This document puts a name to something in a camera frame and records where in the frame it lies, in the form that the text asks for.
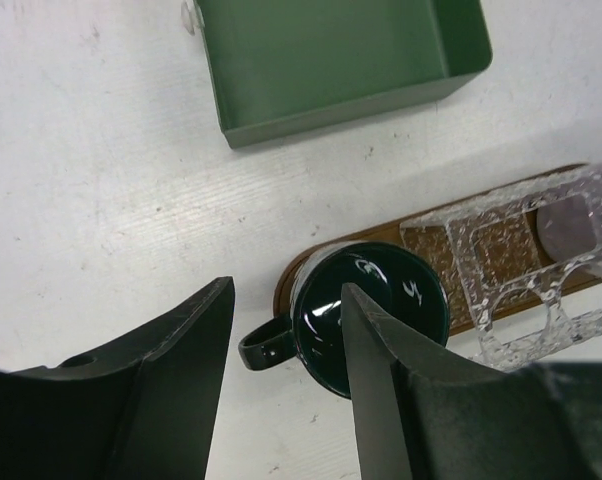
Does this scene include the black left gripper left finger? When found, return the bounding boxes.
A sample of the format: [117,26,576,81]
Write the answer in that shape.
[0,277,235,479]

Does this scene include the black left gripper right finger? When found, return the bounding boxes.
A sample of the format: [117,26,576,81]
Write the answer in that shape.
[341,284,602,479]

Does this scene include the dark green mug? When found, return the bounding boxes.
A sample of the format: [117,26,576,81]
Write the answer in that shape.
[238,241,450,398]

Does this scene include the clear textured glass holder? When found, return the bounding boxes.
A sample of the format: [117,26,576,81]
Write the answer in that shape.
[399,173,602,371]

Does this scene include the lilac enamel mug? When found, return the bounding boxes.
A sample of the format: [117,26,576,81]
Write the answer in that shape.
[536,164,602,280]

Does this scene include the wooden oval tray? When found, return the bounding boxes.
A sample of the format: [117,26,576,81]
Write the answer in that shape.
[248,163,602,364]

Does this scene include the green metal box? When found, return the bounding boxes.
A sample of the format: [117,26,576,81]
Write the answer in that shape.
[194,0,493,148]

